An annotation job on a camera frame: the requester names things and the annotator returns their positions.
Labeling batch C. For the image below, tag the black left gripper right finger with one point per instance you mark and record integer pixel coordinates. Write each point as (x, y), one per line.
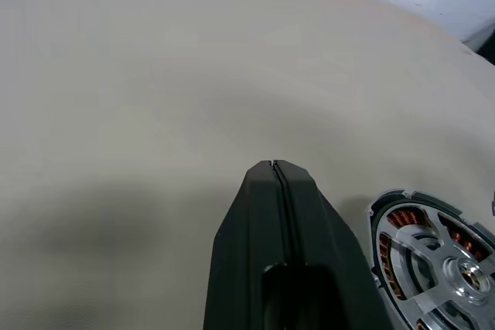
(328, 245)

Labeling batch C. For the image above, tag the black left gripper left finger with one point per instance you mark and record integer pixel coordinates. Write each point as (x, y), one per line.
(247, 249)

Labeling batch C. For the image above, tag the silver spoked rotor disc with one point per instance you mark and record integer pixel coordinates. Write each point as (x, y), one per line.
(402, 247)

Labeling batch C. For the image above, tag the motor housing with copper coils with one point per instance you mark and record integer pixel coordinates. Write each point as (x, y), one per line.
(402, 217)

